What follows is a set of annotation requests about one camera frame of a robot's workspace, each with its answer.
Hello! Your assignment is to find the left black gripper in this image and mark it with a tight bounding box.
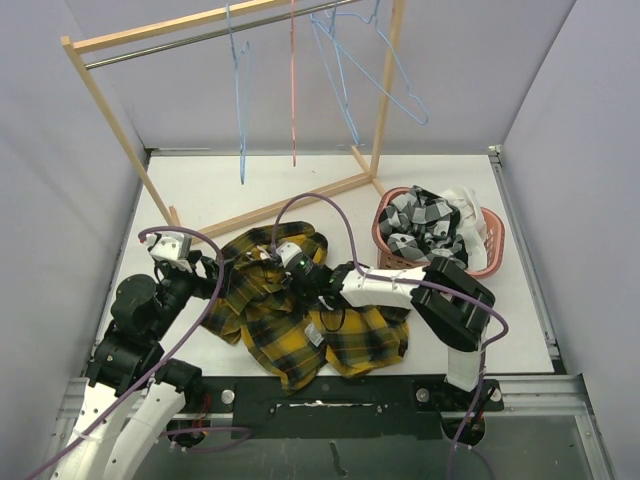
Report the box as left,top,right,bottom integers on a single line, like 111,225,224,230
151,249,233,338

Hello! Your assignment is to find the yellow plaid shirt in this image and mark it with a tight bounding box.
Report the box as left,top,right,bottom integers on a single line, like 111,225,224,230
202,221,409,394

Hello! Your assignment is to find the black white checked shirt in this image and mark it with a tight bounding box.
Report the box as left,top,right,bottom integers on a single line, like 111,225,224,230
372,186,469,269

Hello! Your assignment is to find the pink plastic laundry basket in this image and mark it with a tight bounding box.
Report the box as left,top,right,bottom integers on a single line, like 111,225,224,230
375,187,505,279

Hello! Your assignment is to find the blue hanger of yellow shirt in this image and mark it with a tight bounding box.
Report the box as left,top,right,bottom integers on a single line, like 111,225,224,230
225,3,251,185

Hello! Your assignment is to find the light blue wire hanger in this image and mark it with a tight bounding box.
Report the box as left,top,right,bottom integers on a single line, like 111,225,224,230
336,1,429,126

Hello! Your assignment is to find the pink hanger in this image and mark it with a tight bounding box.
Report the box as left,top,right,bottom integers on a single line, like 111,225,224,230
290,0,297,168

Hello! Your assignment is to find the blue hanger of white shirt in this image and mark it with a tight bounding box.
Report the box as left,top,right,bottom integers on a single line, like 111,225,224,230
310,1,361,146

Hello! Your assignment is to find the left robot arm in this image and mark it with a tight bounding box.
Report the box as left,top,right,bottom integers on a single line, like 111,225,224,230
51,251,229,479

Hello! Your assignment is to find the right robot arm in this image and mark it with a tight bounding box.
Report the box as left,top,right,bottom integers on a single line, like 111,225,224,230
272,242,495,409

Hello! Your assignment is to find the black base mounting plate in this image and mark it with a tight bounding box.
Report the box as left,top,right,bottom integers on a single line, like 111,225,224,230
144,374,501,442

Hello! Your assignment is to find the metal hanging rod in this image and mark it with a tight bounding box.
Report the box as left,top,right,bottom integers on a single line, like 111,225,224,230
70,1,355,70

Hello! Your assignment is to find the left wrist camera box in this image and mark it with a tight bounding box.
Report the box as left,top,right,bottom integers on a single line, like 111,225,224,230
144,232,193,273

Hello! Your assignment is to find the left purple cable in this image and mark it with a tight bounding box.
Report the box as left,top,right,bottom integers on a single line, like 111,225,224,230
29,225,253,480

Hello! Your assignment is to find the purple cable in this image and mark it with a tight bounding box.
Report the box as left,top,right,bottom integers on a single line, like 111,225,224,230
29,225,253,480
271,193,510,480

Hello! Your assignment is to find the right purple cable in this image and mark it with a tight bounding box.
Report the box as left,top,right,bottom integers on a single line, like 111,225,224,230
271,193,510,480

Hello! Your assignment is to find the wooden clothes rack frame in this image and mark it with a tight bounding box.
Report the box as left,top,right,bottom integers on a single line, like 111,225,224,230
61,1,406,240

